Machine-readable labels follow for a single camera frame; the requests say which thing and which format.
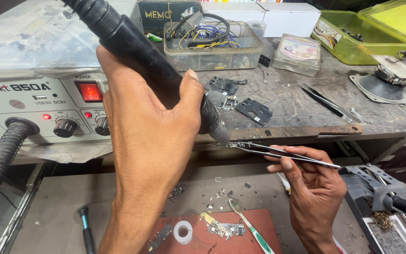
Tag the grey hot air rework station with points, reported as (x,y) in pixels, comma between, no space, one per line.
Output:
(41,88)

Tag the green white small object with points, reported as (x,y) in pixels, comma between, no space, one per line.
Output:
(153,37)

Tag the black tweezers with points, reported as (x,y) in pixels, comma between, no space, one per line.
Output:
(321,100)

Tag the metal tray with brass wool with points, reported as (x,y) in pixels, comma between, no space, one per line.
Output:
(393,232)

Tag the green plastic container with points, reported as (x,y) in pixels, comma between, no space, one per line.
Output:
(351,38)

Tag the small black flex board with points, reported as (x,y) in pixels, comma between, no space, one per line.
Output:
(160,238)

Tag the black blue screwdriver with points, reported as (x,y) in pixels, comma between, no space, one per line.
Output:
(86,229)

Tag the dark phone circuit board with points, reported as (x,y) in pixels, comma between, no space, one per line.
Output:
(224,84)

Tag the white cardboard box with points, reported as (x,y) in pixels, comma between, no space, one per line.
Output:
(291,19)
(234,12)

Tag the green container lid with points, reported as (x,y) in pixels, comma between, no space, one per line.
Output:
(397,19)

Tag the black phone frame piece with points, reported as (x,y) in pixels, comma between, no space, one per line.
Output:
(254,111)

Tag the silver phone shield frame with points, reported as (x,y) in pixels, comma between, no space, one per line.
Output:
(221,100)

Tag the dark cardboard box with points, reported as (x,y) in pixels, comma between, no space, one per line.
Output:
(160,14)

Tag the rusty metal bar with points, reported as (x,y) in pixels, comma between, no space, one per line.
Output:
(294,132)

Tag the grey soldering iron stand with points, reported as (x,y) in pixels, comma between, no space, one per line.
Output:
(375,190)

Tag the scattered metal shield parts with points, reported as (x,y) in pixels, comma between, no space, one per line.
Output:
(203,194)

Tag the person's left hand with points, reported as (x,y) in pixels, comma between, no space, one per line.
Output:
(150,141)

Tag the red work mat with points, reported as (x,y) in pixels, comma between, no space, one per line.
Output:
(245,243)

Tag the green white toothbrush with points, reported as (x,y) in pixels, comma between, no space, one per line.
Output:
(250,227)

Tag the small black chip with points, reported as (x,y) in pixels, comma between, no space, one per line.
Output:
(268,133)

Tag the silver tweezers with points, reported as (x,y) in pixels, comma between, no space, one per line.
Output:
(333,104)
(280,154)

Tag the person's right hand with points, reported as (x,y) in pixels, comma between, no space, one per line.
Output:
(312,190)

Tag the small clear plastic cup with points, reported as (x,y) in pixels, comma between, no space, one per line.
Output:
(257,29)

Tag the grey speaker with magnet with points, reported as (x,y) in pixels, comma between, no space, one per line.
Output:
(386,84)

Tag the small clear plastic case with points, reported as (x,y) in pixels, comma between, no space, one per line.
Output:
(297,54)

